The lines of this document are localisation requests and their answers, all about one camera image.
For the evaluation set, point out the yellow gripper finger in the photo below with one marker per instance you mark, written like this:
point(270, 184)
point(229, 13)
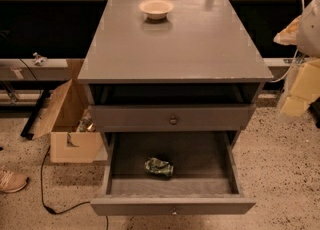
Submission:
point(288, 36)
point(302, 88)

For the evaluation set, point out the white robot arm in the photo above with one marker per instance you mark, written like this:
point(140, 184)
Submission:
point(308, 36)

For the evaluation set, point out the grey drawer cabinet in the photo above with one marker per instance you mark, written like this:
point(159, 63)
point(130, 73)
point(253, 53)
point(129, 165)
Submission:
point(200, 54)

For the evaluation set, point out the open grey middle drawer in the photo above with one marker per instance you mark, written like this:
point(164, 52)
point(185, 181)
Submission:
point(204, 180)

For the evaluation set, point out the closed grey top drawer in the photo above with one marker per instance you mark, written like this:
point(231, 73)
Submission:
point(166, 118)

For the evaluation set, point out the right low grey bench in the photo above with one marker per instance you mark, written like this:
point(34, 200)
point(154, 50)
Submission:
point(280, 67)

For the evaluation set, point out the low grey bench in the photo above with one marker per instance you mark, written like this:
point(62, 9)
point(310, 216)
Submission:
point(280, 67)
point(26, 70)

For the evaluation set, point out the white paper bowl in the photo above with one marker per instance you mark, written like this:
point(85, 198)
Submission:
point(156, 9)

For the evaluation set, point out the items in cardboard box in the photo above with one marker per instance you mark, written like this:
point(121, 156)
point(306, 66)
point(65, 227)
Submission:
point(86, 124)

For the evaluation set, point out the open cardboard box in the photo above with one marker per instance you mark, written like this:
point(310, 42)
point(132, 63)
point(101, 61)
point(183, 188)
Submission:
point(67, 104)

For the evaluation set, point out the small clear plastic object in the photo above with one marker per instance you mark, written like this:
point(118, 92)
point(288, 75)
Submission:
point(39, 60)

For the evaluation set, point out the left low grey bench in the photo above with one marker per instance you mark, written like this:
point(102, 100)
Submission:
point(26, 70)

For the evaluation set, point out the tan sneaker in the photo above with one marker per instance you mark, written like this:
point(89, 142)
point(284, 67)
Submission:
point(11, 182)

